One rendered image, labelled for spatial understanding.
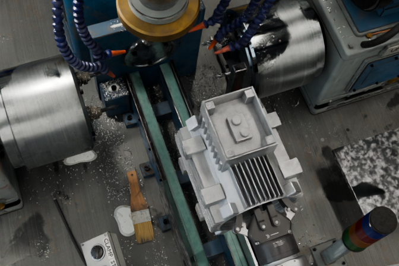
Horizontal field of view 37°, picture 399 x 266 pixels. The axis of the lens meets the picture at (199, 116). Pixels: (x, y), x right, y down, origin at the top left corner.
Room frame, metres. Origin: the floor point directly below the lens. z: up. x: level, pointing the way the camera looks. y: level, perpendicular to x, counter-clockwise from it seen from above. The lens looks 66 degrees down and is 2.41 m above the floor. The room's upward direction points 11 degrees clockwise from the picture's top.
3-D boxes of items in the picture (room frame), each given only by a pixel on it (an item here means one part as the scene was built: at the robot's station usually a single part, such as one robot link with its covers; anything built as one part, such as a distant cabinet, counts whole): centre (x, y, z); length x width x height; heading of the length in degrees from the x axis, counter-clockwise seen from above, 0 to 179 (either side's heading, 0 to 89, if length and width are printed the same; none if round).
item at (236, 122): (0.44, -0.07, 1.41); 0.12 x 0.11 x 0.07; 31
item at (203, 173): (0.40, -0.09, 1.31); 0.20 x 0.19 x 0.19; 31
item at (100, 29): (0.83, 0.20, 0.97); 0.30 x 0.11 x 0.34; 121
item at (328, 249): (0.39, -0.42, 1.01); 0.08 x 0.08 x 0.42; 31
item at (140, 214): (0.42, 0.11, 0.80); 0.21 x 0.05 x 0.01; 25
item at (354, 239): (0.39, -0.42, 1.10); 0.06 x 0.06 x 0.04
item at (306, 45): (0.87, -0.17, 1.04); 0.41 x 0.25 x 0.25; 121
